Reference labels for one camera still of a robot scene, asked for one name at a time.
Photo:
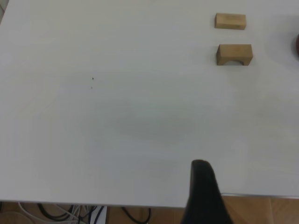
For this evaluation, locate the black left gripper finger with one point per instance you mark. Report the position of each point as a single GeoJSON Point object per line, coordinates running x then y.
{"type": "Point", "coordinates": [203, 198]}

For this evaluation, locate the red ceramic mug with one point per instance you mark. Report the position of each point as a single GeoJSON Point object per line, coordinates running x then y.
{"type": "Point", "coordinates": [297, 45]}

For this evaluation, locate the arched wooden block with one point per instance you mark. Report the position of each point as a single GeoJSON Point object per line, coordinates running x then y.
{"type": "Point", "coordinates": [234, 51]}

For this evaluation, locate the flat wooden block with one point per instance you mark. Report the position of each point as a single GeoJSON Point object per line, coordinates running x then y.
{"type": "Point", "coordinates": [230, 21]}

